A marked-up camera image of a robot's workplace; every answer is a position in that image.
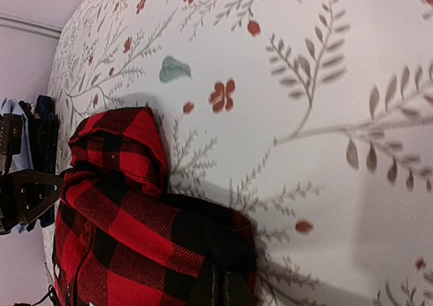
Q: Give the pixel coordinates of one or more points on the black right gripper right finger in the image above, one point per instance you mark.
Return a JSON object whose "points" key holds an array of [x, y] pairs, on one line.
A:
{"points": [[235, 291]]}

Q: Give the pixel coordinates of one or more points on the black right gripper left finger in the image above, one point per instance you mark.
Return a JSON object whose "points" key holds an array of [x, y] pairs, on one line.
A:
{"points": [[204, 292]]}

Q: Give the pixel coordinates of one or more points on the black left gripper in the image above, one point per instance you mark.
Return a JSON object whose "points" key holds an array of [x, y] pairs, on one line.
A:
{"points": [[26, 195]]}

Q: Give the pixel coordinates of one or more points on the light blue shirt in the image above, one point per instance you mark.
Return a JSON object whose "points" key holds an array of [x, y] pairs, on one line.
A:
{"points": [[9, 163]]}

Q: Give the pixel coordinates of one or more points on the dark navy shirt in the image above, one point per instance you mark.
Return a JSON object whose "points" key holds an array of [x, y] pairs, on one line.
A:
{"points": [[40, 134]]}

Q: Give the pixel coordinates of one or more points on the red black plaid shirt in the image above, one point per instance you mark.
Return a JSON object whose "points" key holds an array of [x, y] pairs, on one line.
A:
{"points": [[121, 238]]}

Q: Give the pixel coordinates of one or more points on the floral patterned table mat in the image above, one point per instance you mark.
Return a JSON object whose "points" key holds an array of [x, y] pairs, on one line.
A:
{"points": [[313, 117]]}

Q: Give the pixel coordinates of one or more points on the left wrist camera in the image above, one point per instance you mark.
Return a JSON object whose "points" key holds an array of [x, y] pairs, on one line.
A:
{"points": [[11, 134]]}

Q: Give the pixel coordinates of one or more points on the left aluminium frame post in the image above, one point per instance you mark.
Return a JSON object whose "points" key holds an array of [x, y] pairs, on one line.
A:
{"points": [[30, 26]]}

